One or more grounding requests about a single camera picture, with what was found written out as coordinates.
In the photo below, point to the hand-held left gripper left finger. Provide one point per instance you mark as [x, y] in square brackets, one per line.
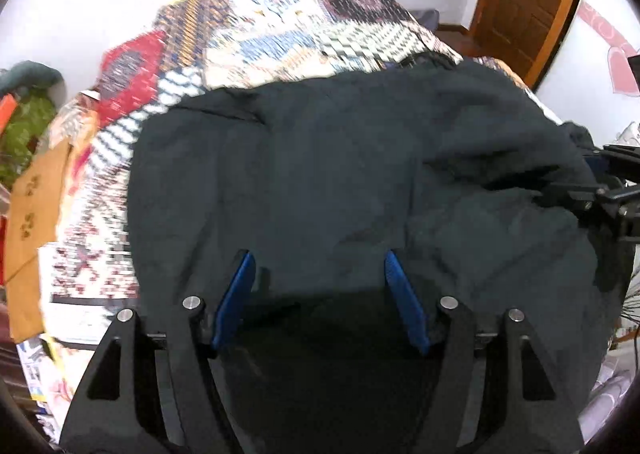
[234, 299]

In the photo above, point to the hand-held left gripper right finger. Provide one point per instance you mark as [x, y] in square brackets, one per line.
[406, 304]

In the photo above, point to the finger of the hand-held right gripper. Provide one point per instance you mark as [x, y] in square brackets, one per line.
[622, 151]
[575, 198]

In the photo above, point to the black zip hoodie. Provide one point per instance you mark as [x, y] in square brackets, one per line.
[350, 173]

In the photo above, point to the heart-print wardrobe sliding door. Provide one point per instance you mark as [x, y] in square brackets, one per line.
[600, 48]

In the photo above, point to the pile of magazines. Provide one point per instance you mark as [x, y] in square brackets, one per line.
[40, 369]

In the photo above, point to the wooden lap desk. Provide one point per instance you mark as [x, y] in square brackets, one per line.
[35, 234]

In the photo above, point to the grey cloth bundle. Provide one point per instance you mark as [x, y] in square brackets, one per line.
[427, 16]

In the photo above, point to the colourful patchwork blanket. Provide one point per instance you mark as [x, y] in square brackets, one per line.
[250, 38]

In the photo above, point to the green patterned cloth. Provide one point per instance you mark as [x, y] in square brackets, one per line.
[25, 133]

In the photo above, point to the orange box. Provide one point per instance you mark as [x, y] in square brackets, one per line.
[6, 113]

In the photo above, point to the dark grey-green garment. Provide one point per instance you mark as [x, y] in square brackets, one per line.
[30, 76]

